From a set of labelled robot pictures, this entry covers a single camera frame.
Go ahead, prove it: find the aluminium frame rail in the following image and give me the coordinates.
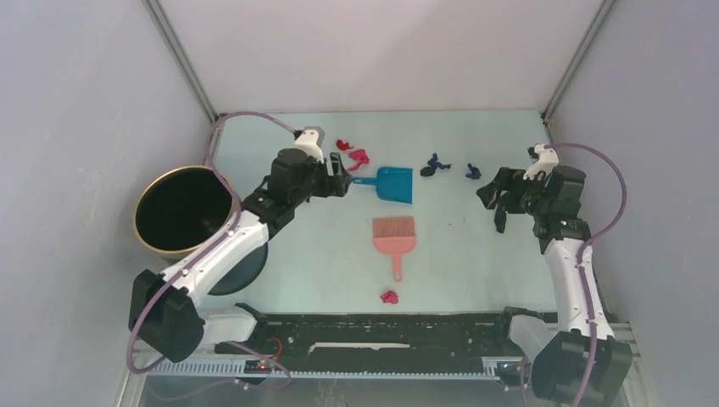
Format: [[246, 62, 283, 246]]
[[131, 322, 642, 388]]

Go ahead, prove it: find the dark navy paper scrap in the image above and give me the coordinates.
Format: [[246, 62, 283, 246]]
[[420, 153, 452, 177]]

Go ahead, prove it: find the pink hand brush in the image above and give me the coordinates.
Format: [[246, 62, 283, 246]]
[[372, 216, 416, 282]]

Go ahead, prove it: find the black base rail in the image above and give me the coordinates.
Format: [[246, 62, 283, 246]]
[[215, 303, 549, 376]]

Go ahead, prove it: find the small red paper scrap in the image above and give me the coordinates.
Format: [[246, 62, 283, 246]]
[[335, 139, 354, 151]]

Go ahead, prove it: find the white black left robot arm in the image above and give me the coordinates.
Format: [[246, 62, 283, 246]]
[[127, 148, 352, 362]]

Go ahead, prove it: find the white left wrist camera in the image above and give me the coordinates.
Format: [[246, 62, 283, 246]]
[[293, 126, 325, 163]]

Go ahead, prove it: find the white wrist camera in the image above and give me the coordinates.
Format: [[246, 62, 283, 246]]
[[523, 143, 560, 181], [293, 126, 325, 163]]

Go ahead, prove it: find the long black paper scrap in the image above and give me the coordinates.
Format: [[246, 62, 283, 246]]
[[493, 208, 507, 234]]

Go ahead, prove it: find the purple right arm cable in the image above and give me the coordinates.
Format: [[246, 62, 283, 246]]
[[542, 142, 628, 407]]

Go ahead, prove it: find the black gold-rimmed bin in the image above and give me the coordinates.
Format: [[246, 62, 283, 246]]
[[133, 165, 269, 296]]

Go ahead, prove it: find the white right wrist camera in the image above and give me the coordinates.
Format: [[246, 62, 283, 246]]
[[523, 143, 560, 181]]

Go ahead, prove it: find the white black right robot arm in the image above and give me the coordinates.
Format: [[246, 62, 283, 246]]
[[477, 165, 633, 406]]

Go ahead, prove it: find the pink paper scrap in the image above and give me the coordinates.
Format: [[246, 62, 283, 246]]
[[380, 290, 399, 304]]

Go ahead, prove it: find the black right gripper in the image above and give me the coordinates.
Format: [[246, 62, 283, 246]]
[[476, 166, 551, 218]]

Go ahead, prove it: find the small blue paper scrap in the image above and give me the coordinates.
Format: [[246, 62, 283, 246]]
[[465, 163, 482, 180]]

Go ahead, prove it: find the magenta paper scrap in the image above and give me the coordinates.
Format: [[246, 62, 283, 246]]
[[347, 149, 370, 172]]

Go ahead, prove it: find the blue plastic dustpan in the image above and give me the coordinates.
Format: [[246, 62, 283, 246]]
[[353, 166, 413, 204]]

